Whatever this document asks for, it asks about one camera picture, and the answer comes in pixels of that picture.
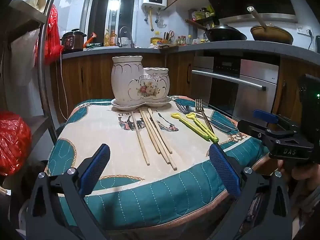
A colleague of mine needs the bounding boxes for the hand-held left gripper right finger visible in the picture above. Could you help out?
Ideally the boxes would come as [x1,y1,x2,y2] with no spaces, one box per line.
[209,144,297,240]

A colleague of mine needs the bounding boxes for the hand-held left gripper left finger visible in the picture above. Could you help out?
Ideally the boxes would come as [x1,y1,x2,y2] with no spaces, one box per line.
[25,144,110,240]

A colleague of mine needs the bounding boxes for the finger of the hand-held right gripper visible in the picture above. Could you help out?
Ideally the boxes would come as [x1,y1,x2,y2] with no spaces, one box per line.
[237,119,295,142]
[253,109,299,132]

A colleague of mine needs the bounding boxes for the yellow plastic tongs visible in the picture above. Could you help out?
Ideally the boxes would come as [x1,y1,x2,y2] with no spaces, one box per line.
[186,113,219,143]
[171,113,211,141]

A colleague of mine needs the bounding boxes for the gold fork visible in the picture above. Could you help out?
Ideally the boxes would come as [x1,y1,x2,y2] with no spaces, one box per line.
[195,99,215,135]

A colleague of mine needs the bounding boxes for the floral ceramic utensil holder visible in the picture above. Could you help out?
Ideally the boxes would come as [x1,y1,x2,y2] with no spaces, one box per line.
[111,56,173,112]

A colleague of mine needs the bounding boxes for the person's right forearm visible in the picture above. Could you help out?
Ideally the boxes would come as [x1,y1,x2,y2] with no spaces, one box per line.
[291,184,320,230]

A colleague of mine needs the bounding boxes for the person's right hand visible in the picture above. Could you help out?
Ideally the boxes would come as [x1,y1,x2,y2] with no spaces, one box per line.
[276,159,320,188]

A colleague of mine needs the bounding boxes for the stainless steel oven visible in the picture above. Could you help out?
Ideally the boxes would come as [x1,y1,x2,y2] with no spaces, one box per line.
[191,56,280,121]

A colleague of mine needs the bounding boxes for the teal quilted printed table cover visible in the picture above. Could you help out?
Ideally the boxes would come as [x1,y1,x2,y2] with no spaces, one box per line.
[45,95,272,231]

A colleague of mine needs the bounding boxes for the crumpled red plastic bag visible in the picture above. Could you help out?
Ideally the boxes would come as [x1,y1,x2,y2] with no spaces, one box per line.
[0,111,32,177]

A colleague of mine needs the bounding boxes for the wooden lower kitchen cabinet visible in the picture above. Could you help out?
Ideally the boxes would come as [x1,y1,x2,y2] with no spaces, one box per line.
[49,51,320,125]

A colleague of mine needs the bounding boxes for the black wok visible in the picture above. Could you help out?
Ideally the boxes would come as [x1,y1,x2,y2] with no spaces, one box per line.
[185,19,247,43]

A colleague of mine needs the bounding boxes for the row of condiment bottles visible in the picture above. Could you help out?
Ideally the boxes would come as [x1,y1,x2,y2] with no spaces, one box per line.
[176,35,203,46]

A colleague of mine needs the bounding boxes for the black spice shelf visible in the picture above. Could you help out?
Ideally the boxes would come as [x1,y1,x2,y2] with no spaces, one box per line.
[191,4,216,30]

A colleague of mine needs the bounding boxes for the curved metal pole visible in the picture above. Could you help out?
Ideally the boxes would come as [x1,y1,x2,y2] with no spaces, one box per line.
[37,0,66,142]

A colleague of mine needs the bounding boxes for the orange packet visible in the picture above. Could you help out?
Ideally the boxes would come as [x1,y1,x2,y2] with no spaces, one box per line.
[84,32,97,47]

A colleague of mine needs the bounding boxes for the dark red pressure cooker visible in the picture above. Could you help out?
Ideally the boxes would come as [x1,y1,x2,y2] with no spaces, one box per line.
[61,29,87,53]

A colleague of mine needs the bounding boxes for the large cooking oil bottle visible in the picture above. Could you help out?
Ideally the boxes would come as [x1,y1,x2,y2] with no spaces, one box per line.
[150,31,163,46]

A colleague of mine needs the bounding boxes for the kitchen faucet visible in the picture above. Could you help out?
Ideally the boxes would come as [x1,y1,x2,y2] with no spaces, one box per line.
[118,26,136,48]

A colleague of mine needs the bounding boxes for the hanging red plastic bag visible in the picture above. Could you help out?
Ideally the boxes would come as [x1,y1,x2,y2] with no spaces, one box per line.
[37,4,63,66]

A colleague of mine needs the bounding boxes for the stack of pale bowls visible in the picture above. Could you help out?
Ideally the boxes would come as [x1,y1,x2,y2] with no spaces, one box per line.
[25,0,47,13]

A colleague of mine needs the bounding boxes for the brown pan with wooden handle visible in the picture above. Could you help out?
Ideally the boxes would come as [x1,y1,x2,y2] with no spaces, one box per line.
[247,6,294,46]

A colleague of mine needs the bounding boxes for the white wall socket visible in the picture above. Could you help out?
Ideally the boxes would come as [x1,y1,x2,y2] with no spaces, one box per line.
[297,25,313,36]

